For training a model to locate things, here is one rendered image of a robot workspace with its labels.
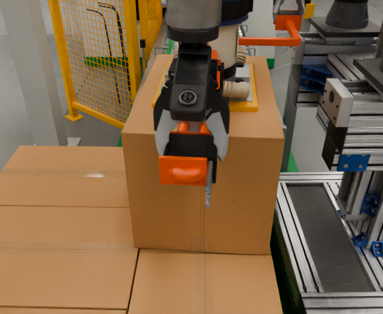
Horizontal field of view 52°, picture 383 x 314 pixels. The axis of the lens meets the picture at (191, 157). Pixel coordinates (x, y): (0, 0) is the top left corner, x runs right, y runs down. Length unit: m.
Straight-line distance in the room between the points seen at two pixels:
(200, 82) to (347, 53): 1.16
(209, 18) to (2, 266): 0.98
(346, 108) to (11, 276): 1.03
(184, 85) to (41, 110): 2.14
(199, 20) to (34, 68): 2.04
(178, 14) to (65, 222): 0.96
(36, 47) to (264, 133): 1.73
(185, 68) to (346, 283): 1.29
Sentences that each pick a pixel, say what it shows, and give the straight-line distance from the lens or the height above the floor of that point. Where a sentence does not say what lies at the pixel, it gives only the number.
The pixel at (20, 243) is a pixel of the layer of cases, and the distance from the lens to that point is 1.34.
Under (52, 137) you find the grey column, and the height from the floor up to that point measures 0.15.
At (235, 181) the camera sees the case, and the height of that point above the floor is 0.82.
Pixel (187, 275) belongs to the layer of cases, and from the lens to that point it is 1.16.
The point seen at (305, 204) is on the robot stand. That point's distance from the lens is 1.97.
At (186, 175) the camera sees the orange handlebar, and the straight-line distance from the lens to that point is 0.59.
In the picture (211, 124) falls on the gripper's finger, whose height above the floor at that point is 1.14.
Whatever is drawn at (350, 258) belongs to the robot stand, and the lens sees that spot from 1.77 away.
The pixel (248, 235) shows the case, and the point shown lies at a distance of 1.15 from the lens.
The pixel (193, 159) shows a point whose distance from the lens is 0.59.
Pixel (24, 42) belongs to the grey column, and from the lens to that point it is 2.48.
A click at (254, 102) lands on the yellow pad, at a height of 0.97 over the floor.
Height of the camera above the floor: 1.43
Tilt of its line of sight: 33 degrees down
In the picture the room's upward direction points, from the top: straight up
